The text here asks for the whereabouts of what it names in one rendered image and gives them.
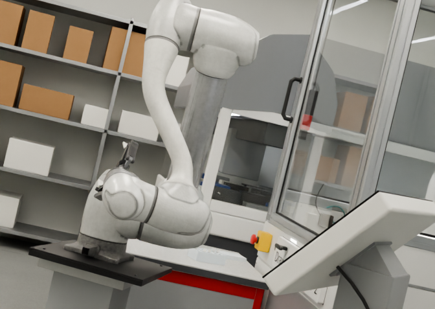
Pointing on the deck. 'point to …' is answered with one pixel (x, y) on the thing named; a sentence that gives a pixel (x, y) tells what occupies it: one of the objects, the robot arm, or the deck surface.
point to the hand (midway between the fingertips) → (114, 164)
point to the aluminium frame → (408, 256)
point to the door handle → (288, 98)
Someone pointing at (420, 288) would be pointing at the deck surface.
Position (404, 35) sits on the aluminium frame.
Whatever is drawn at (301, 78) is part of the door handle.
